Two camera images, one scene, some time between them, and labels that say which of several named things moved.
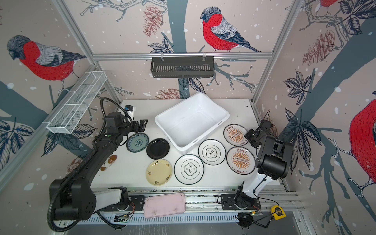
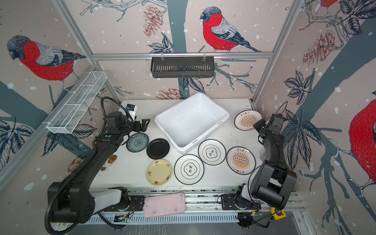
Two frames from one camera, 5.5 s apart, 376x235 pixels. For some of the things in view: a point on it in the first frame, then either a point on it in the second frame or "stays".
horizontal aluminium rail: [180, 56] stays
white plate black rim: [212, 152] stays
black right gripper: [249, 134] -> [258, 126]
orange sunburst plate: [234, 133] -> [244, 120]
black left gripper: [142, 125] stays
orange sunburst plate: [241, 160] stays
